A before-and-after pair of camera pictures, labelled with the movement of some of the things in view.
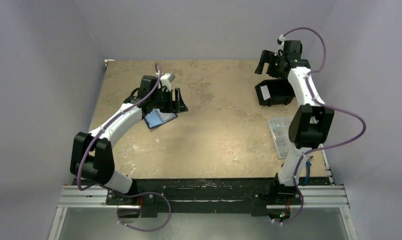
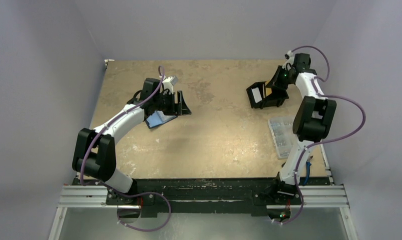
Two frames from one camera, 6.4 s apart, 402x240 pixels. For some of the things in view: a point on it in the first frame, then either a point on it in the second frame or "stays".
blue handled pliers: x=308 y=165 stays
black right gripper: x=268 y=62 to x=271 y=93
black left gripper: x=177 y=105 stays
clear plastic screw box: x=279 y=127 stays
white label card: x=265 y=92 to x=256 y=94
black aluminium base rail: x=207 y=197 stays
